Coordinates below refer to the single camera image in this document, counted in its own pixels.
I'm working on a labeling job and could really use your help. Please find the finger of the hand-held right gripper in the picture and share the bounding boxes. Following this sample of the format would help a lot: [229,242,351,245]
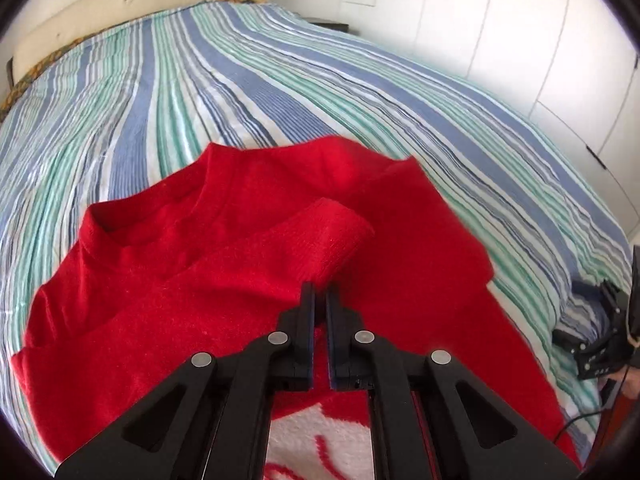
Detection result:
[599,279,630,333]

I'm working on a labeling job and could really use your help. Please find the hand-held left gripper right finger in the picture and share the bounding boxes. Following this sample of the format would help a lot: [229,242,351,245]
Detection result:
[325,285,582,480]

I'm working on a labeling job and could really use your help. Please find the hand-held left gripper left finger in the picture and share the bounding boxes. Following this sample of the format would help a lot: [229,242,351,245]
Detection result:
[54,281,317,480]

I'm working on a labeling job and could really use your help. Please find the red sweater with white figure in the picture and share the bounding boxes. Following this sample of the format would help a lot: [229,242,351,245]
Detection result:
[11,135,581,480]

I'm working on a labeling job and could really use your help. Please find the striped blue green bedsheet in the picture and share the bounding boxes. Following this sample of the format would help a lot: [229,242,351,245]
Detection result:
[0,1,633,471]

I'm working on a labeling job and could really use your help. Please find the white wardrobe doors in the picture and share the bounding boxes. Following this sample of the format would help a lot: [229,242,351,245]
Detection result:
[372,0,640,221]

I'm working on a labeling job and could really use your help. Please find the dark wooden nightstand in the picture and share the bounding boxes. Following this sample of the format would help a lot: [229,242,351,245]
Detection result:
[306,17,360,37]

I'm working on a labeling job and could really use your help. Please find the cream padded headboard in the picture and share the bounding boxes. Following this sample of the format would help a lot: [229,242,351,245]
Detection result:
[12,0,273,81]

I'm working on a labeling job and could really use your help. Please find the yellow patterned pillow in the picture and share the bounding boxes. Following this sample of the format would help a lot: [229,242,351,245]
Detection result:
[0,42,81,121]

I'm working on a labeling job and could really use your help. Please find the black cable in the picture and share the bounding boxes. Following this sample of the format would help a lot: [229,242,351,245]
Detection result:
[550,407,608,443]

